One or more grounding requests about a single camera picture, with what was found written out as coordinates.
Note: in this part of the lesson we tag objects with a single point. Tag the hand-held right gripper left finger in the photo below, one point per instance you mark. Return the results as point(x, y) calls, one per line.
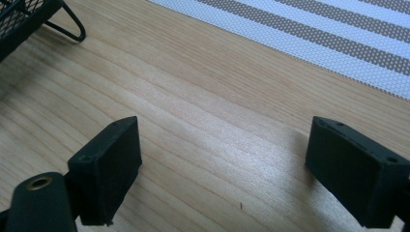
point(104, 169)

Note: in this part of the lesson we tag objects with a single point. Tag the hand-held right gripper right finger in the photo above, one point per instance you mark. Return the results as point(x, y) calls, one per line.
point(354, 167)

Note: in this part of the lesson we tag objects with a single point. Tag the striped white grey placemat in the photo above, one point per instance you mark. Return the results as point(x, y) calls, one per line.
point(309, 29)

